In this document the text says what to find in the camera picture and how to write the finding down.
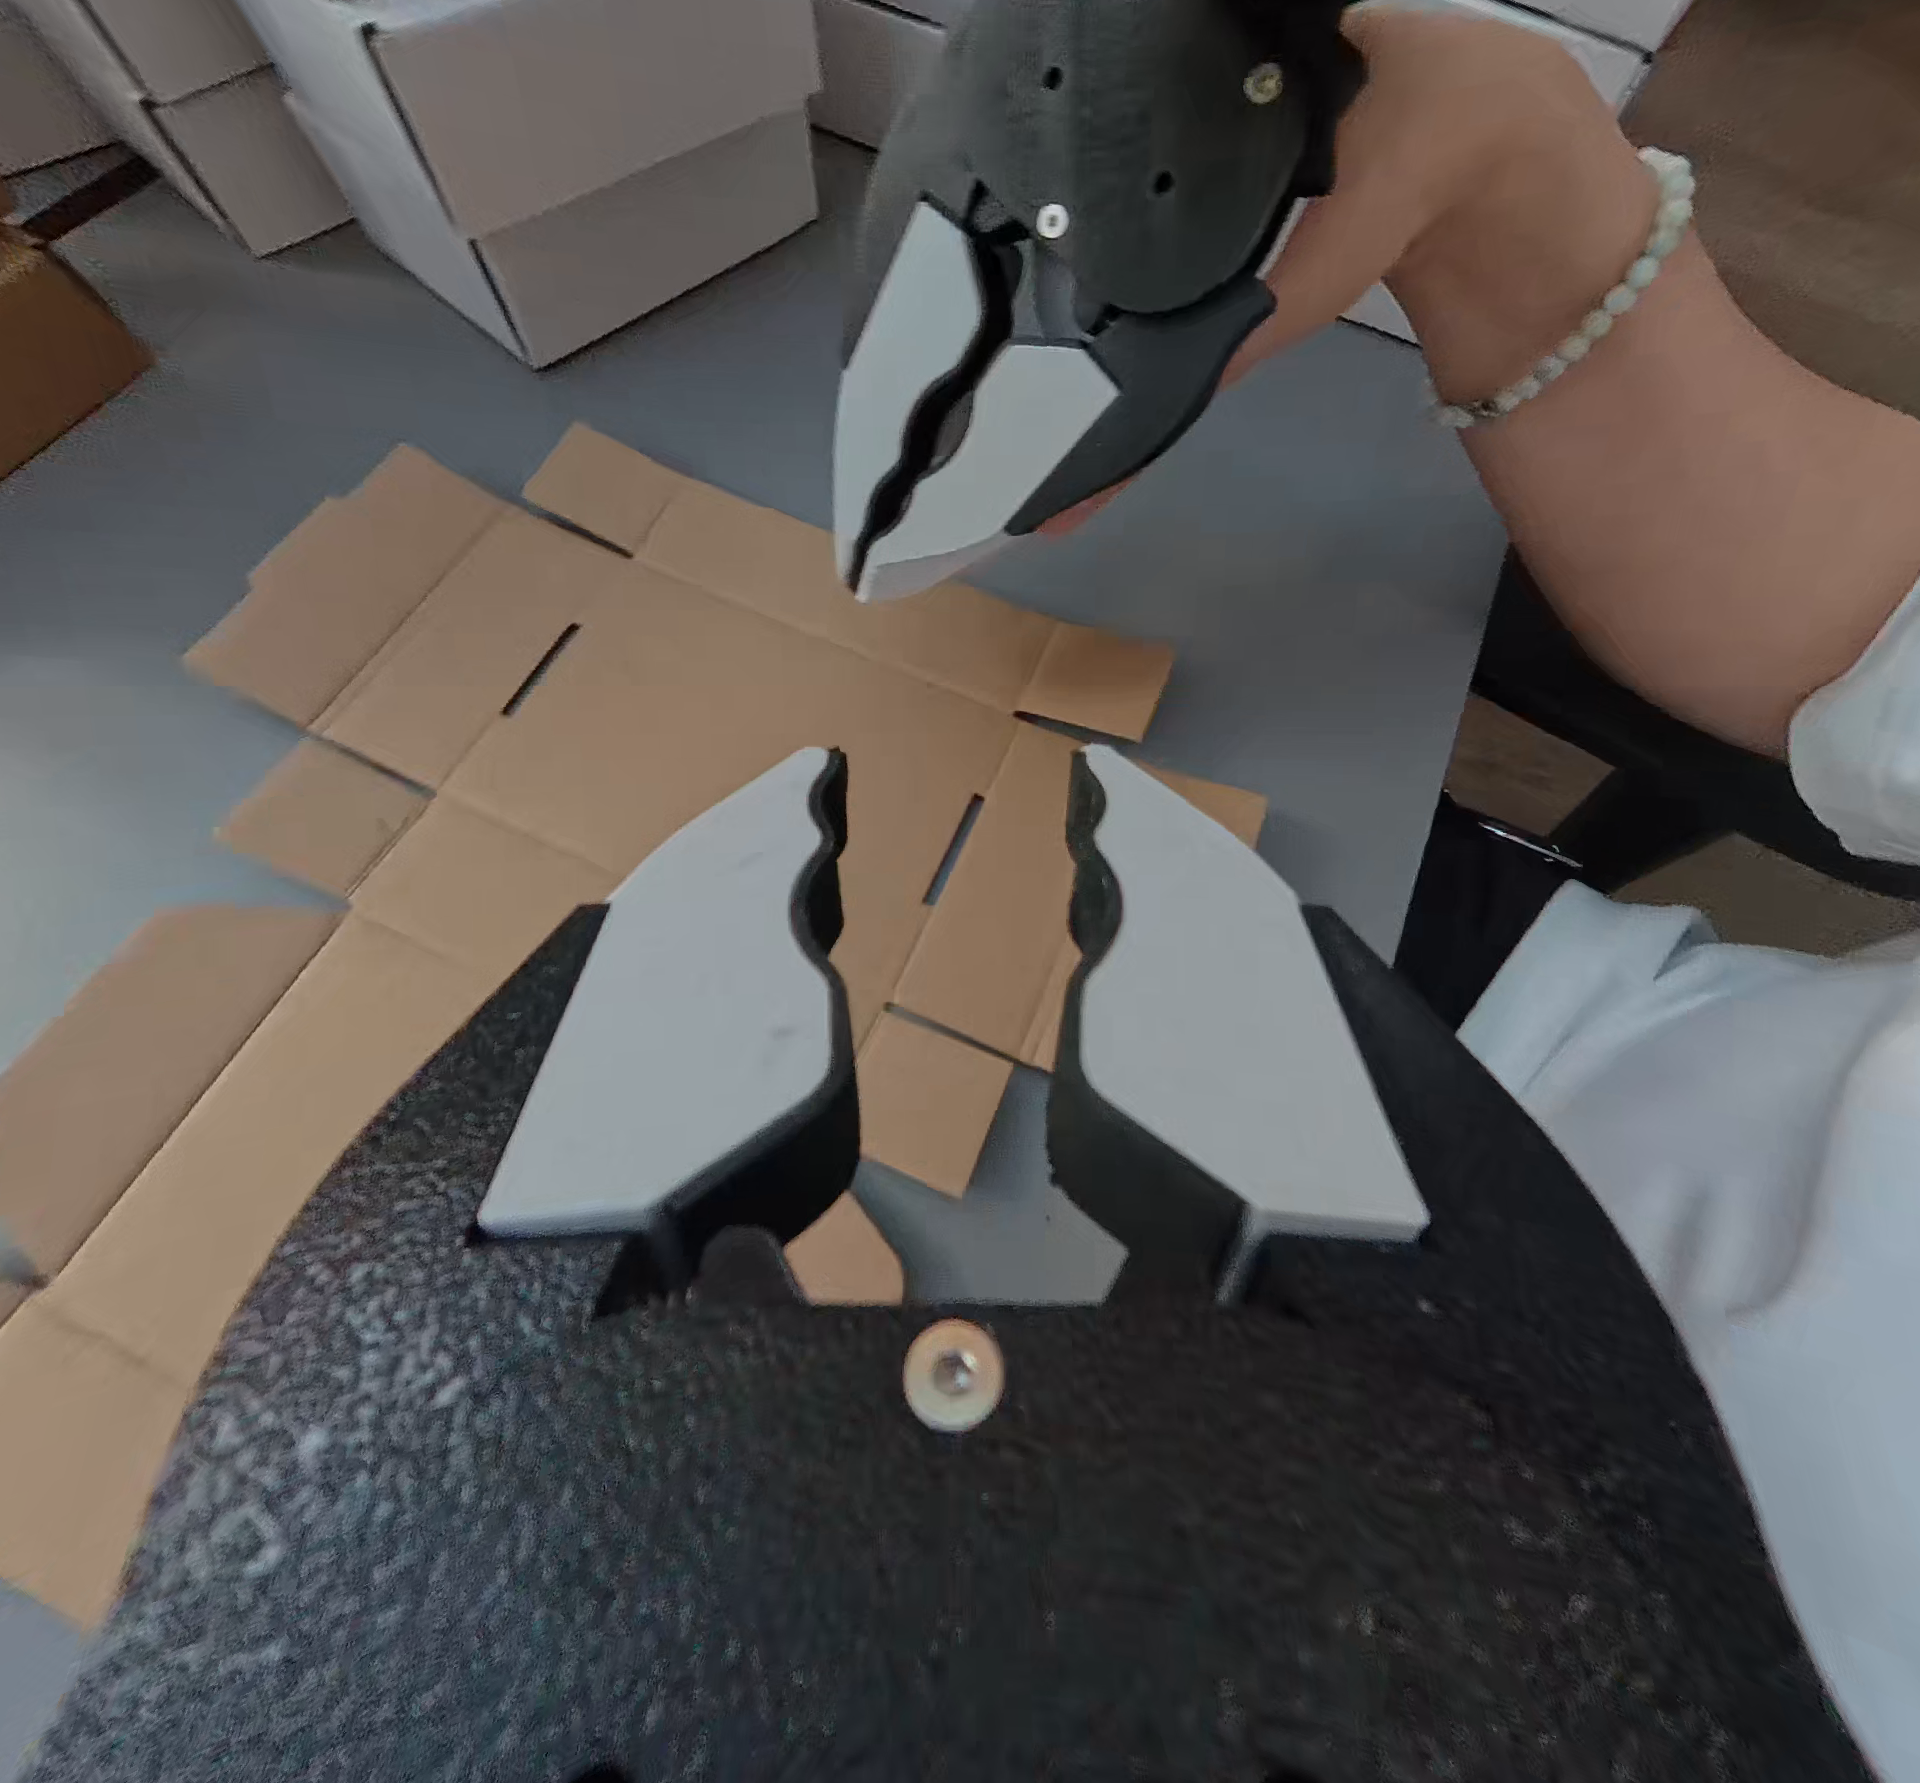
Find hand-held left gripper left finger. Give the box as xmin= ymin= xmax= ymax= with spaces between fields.
xmin=477 ymin=746 xmax=865 ymax=1307

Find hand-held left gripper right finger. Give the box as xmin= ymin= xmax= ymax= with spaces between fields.
xmin=1048 ymin=746 xmax=1432 ymax=1307

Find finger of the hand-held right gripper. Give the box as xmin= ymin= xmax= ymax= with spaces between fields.
xmin=831 ymin=196 xmax=1000 ymax=603
xmin=856 ymin=271 xmax=1282 ymax=606

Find brown cardboard box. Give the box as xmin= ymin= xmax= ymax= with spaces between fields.
xmin=0 ymin=221 xmax=155 ymax=484
xmin=179 ymin=420 xmax=1269 ymax=1303

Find person's right forearm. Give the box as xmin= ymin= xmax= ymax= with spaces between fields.
xmin=1425 ymin=216 xmax=1920 ymax=764

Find person's right hand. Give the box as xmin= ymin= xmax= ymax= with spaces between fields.
xmin=1042 ymin=4 xmax=1697 ymax=544

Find person's black trousers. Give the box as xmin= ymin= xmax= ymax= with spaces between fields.
xmin=1396 ymin=788 xmax=1585 ymax=1037

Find pile of white cardboard boxes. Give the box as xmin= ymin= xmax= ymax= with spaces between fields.
xmin=0 ymin=0 xmax=1794 ymax=367

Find person's white shirt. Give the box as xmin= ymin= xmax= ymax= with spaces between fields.
xmin=1455 ymin=582 xmax=1920 ymax=1783

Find pale bead bracelet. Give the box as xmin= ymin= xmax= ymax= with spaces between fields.
xmin=1430 ymin=147 xmax=1700 ymax=433

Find black chair frame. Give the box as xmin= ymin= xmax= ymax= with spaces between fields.
xmin=1470 ymin=544 xmax=1920 ymax=904

